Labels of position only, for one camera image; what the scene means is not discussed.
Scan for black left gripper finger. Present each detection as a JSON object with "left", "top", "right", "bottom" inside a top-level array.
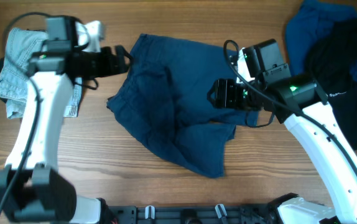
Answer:
[
  {"left": 115, "top": 55, "right": 129, "bottom": 74},
  {"left": 114, "top": 45, "right": 133, "bottom": 62}
]

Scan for dark blue shorts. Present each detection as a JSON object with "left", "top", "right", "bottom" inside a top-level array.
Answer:
[{"left": 106, "top": 34, "right": 258, "bottom": 178}]

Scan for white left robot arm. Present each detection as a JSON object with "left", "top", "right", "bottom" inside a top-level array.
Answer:
[{"left": 0, "top": 15, "right": 132, "bottom": 223}]

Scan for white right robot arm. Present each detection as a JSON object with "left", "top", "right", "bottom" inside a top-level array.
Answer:
[{"left": 207, "top": 39, "right": 357, "bottom": 223}]

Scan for light blue denim jeans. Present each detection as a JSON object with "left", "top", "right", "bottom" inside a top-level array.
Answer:
[{"left": 0, "top": 27, "right": 83, "bottom": 119}]

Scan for black garment in pile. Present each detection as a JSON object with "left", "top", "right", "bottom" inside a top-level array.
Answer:
[{"left": 305, "top": 18, "right": 357, "bottom": 150}]

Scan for blue garment in pile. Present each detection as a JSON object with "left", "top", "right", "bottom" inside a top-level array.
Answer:
[{"left": 285, "top": 0, "right": 357, "bottom": 82}]

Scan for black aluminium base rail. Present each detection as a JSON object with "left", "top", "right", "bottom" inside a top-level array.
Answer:
[{"left": 109, "top": 204, "right": 279, "bottom": 224}]

